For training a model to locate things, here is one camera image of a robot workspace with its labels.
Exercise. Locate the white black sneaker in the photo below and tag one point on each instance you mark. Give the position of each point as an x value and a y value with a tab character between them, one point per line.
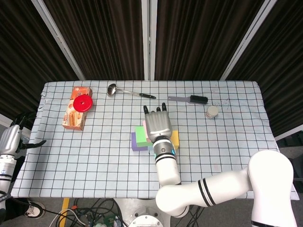
35	209

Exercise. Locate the white black grid tablecloth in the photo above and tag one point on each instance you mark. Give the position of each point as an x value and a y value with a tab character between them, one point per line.
94	170

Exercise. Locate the pink foam cube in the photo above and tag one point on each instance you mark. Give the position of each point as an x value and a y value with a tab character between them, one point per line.
144	125

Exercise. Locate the dark pleated curtain panel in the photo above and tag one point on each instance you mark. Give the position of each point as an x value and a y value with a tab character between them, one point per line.
21	59
284	59
101	40
201	40

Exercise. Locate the grey brush black bristles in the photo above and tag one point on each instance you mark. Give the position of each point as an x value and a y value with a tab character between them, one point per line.
198	99

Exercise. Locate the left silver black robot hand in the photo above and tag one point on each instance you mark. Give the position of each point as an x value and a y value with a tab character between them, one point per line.
10	139

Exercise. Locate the white partition base rail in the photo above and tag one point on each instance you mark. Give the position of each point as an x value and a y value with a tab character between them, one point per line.
291	133
4	120

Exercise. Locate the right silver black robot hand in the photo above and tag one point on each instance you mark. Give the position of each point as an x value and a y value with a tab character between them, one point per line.
158	124

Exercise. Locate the white upright frame post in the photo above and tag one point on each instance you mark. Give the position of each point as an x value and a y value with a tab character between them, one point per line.
145	40

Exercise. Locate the red round plastic lid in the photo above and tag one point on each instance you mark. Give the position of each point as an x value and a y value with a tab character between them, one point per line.
82	103

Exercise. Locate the small white jar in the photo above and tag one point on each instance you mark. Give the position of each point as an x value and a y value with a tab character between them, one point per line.
212	111

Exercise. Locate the power strip with plugs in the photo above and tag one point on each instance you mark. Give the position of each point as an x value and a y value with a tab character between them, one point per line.
106	221

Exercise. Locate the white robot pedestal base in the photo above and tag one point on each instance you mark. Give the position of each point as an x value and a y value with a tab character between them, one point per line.
142	212

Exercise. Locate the green foam cube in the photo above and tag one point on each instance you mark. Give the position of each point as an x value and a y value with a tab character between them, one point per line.
140	137

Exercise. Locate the orange snack box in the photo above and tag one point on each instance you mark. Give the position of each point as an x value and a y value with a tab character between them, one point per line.
73	118

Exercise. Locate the white slanted frame post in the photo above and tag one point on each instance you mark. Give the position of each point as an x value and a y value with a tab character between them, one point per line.
59	40
246	40

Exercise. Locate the purple foam cube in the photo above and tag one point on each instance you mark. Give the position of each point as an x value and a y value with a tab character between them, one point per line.
133	145

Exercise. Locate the light blue foam cube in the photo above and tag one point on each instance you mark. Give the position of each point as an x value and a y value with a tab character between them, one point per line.
150	148

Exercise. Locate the yellow foam cube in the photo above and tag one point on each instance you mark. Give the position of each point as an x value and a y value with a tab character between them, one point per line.
175	139

